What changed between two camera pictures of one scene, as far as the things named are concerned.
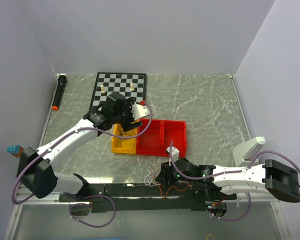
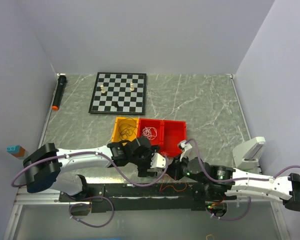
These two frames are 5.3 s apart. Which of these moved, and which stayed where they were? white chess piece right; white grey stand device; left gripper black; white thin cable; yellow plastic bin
Moved: left gripper black; white thin cable
Stayed: white grey stand device; white chess piece right; yellow plastic bin
